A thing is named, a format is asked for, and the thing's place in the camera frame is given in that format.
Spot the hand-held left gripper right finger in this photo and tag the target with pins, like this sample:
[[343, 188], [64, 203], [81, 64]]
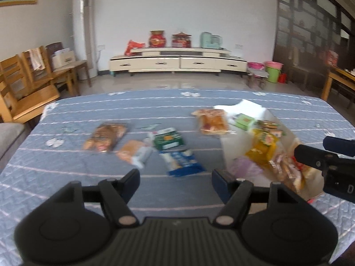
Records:
[[220, 184]]

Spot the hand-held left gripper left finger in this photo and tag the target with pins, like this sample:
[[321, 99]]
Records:
[[131, 183]]

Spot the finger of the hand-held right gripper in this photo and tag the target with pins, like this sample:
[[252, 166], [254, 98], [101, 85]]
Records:
[[341, 146], [313, 156]]

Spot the yellow-topped brown bread packet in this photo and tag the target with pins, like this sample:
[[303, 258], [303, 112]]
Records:
[[288, 171]]

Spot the white paper bag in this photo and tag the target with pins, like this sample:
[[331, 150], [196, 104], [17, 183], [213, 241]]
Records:
[[273, 116]]

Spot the lavender translucent packet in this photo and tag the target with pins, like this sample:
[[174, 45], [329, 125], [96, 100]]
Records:
[[245, 167]]

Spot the tan bread packet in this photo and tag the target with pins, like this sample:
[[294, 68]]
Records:
[[131, 151]]

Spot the blue snack packet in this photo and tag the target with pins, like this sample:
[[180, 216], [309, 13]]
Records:
[[181, 162]]

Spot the brown cookie packet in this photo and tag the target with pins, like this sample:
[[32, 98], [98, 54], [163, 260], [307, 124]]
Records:
[[106, 137]]

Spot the yellow snack packet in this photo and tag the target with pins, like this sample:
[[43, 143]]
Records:
[[260, 149]]

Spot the green and white snack packet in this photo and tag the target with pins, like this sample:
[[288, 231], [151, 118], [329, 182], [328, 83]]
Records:
[[167, 139]]

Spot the golden bread packet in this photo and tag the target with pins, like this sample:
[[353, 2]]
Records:
[[212, 122]]

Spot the small green snack box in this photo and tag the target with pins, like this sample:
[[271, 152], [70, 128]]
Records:
[[245, 122]]

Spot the wooden dining table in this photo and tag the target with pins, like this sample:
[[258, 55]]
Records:
[[341, 77]]

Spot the dark dining chair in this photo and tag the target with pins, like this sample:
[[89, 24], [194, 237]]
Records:
[[307, 72]]

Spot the small red container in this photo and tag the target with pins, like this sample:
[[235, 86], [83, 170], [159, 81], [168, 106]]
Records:
[[282, 78]]

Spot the red and white bag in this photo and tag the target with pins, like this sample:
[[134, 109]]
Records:
[[330, 58]]

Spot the green bucket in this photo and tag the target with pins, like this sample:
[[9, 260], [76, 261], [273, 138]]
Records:
[[273, 73]]

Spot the cream cloth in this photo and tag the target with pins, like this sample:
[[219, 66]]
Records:
[[295, 56]]

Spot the pink basin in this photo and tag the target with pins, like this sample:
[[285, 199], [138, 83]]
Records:
[[255, 66]]

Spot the light wooden chair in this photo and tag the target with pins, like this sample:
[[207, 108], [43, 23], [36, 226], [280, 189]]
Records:
[[14, 66], [61, 74], [36, 102]]

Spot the cream television cabinet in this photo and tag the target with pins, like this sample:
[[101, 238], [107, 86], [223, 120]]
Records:
[[166, 62]]

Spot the dark brown chair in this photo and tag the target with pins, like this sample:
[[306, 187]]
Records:
[[80, 65]]

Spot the grey sofa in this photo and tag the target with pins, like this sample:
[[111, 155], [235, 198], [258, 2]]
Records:
[[11, 138]]

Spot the dark display cabinet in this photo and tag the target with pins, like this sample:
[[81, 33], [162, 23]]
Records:
[[305, 19]]

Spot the red plastic bag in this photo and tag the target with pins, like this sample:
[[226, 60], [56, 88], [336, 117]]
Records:
[[133, 47]]

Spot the white printed gift bag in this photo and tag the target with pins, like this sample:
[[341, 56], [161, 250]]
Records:
[[63, 59]]

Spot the mint green kettle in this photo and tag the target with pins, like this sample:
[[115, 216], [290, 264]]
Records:
[[205, 40]]

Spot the red round jar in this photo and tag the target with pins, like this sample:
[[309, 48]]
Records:
[[157, 39]]

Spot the red pavilion gift box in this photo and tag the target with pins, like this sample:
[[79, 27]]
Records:
[[181, 41]]

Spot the white towel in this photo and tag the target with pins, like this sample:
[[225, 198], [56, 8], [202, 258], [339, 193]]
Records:
[[37, 59]]

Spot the white standing air conditioner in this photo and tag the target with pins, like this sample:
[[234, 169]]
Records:
[[83, 33]]

